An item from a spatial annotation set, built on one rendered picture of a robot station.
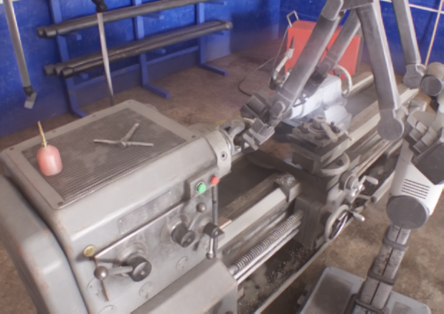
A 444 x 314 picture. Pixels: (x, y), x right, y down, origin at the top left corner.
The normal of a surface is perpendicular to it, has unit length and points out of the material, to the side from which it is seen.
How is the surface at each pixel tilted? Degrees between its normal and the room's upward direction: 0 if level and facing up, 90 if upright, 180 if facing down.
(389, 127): 90
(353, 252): 0
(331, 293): 0
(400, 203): 90
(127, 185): 45
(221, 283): 32
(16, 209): 0
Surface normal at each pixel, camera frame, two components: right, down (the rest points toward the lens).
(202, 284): 0.38, -0.51
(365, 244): 0.00, -0.84
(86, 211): 0.51, -0.33
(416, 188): -0.54, 0.61
